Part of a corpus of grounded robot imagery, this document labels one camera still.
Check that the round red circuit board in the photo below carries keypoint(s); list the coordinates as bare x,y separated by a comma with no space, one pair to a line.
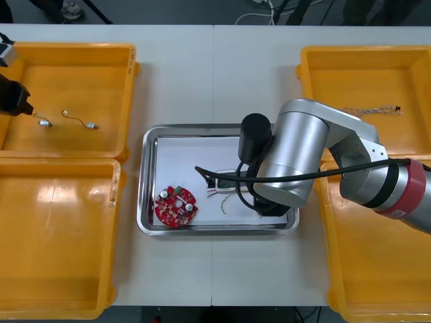
175,210

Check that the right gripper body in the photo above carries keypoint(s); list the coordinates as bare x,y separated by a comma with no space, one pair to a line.
271,210

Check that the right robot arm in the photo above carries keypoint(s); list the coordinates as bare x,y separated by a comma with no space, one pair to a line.
296,151

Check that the yellow-orange plastic bin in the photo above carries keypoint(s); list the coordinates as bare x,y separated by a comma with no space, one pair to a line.
357,80
370,269
57,235
77,84

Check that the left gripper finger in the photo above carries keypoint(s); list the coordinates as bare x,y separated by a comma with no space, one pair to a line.
25,104

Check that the black stand leg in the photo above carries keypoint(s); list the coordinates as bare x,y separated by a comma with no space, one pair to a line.
99,12
298,13

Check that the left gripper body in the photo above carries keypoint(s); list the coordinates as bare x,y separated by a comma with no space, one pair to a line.
8,96

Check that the white sheet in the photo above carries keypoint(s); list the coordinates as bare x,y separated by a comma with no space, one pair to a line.
182,158

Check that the person's foot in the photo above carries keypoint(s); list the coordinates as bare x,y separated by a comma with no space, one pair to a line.
72,6

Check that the steel tray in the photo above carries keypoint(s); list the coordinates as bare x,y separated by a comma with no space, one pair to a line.
143,188

